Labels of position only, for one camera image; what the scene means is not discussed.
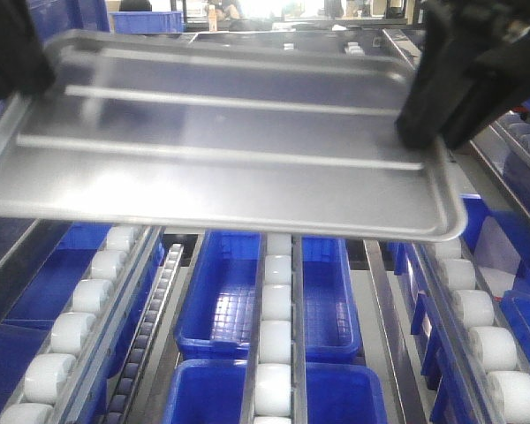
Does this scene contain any right white roller track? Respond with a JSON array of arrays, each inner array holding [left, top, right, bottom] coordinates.
[[410, 240, 530, 423]]

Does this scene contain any lower small roller track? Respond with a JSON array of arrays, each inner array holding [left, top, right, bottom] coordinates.
[[101, 243, 185, 424]]

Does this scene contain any left steel divider rail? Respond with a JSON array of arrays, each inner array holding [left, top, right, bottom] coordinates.
[[0, 218, 71, 321]]

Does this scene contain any center white roller track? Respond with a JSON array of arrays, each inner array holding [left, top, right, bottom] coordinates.
[[239, 233, 308, 423]]

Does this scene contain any lower steel divider rail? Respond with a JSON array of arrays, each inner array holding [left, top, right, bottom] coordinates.
[[364, 240, 427, 423]]

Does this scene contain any blue bin below right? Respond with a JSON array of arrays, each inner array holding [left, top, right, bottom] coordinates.
[[388, 194, 530, 423]]

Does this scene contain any white roller track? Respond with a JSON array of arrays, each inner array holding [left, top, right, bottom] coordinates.
[[0, 226, 161, 423], [410, 240, 530, 423], [239, 233, 308, 423]]

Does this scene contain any blue bin below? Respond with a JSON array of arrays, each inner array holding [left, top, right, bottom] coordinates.
[[388, 194, 530, 423], [174, 231, 363, 363], [0, 229, 163, 423], [162, 359, 388, 424]]

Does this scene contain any far right roller track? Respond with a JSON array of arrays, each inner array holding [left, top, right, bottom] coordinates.
[[493, 112, 530, 175]]

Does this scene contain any blue bin below left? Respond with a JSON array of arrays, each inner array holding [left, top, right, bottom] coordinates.
[[0, 229, 163, 423]]

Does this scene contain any left white roller track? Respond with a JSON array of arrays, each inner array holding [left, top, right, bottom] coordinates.
[[0, 226, 161, 423]]

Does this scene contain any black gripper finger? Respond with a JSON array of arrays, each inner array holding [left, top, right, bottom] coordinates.
[[0, 1, 55, 100], [396, 1, 530, 149]]

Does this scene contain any blue crate in background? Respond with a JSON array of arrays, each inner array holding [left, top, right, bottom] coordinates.
[[111, 11, 184, 34]]

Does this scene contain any silver metal tray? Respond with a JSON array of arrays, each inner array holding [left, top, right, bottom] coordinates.
[[0, 30, 467, 242]]

